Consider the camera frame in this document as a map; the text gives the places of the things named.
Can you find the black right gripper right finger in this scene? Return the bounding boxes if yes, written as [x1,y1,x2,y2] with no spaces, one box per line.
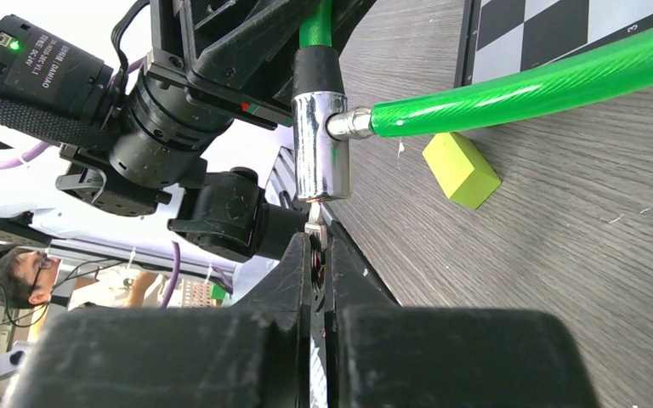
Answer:
[326,240,599,407]

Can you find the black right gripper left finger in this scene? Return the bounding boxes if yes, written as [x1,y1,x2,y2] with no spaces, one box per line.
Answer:
[3,233,311,407]

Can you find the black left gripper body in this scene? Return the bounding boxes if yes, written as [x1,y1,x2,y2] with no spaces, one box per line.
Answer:
[143,0,378,131]

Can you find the green cable lock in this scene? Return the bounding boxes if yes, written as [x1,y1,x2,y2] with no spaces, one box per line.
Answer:
[292,1,653,202]

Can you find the silver cable lock keys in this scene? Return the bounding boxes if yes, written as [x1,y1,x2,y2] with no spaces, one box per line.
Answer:
[304,201,328,292]

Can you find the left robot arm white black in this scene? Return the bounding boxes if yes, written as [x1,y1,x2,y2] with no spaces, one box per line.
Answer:
[0,1,372,262]

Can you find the lime green block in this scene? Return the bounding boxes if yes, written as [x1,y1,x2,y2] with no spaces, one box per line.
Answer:
[423,132,502,210]

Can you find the person with glasses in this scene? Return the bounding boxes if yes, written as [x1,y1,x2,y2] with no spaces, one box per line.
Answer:
[0,248,61,309]

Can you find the black white chessboard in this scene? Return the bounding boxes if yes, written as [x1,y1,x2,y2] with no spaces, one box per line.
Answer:
[454,0,653,87]

